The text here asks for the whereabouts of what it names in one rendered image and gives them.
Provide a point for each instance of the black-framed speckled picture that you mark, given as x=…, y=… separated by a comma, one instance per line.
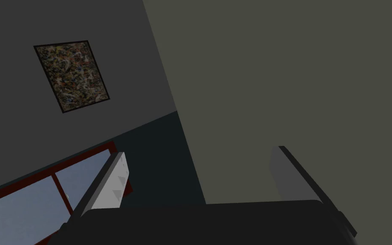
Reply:
x=71, y=76

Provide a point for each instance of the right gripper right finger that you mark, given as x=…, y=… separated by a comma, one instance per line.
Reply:
x=293, y=180

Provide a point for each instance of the red-framed window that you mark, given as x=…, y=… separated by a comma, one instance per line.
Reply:
x=36, y=200

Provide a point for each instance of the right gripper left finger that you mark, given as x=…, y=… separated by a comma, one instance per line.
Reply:
x=109, y=190

